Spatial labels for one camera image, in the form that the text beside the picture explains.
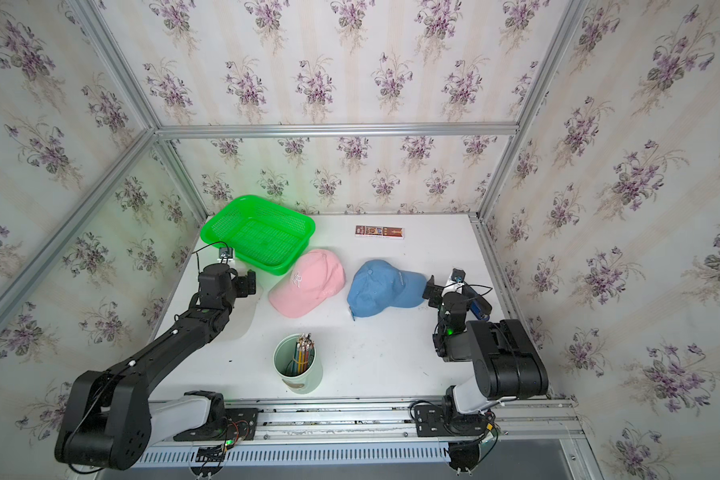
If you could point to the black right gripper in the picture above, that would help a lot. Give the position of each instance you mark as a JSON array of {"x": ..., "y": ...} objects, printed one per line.
[{"x": 435, "y": 294}]

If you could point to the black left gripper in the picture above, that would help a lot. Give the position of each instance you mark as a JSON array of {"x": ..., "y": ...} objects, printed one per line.
[{"x": 243, "y": 288}]

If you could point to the light blue baseball cap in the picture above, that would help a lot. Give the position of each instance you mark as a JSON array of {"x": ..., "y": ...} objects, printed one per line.
[{"x": 378, "y": 285}]

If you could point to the pink baseball cap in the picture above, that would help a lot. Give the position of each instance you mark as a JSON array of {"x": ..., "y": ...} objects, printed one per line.
[{"x": 316, "y": 276}]

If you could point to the white baseball cap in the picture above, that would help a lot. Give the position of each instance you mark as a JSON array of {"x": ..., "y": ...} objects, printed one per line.
[{"x": 240, "y": 320}]

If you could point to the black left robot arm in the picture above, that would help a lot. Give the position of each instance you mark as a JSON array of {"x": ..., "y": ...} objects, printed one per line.
[{"x": 109, "y": 419}]

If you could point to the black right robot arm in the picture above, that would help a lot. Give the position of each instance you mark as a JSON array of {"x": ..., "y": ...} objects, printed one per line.
[{"x": 506, "y": 365}]

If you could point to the blue stapler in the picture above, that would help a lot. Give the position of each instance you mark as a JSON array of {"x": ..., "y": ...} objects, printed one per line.
[{"x": 478, "y": 305}]

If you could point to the green plastic basket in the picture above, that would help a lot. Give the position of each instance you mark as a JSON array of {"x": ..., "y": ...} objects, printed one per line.
[{"x": 261, "y": 233}]

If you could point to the red cigarette carton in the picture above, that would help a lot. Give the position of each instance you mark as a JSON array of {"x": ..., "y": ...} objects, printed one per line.
[{"x": 379, "y": 231}]

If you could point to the coloured pencils bundle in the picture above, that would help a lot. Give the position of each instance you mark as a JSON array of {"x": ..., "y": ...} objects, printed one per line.
[{"x": 302, "y": 356}]

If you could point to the green pencil cup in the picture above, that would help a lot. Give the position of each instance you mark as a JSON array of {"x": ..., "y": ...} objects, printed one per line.
[{"x": 302, "y": 384}]

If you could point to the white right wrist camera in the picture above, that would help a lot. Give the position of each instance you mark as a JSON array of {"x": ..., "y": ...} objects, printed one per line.
[{"x": 456, "y": 281}]

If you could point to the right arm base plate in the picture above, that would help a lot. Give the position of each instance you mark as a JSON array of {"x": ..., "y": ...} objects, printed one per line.
[{"x": 433, "y": 420}]

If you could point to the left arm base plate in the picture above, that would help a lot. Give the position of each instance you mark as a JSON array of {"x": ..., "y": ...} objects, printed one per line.
[{"x": 235, "y": 424}]

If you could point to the aluminium mounting rail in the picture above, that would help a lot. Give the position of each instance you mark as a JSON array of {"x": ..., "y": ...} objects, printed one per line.
[{"x": 386, "y": 420}]

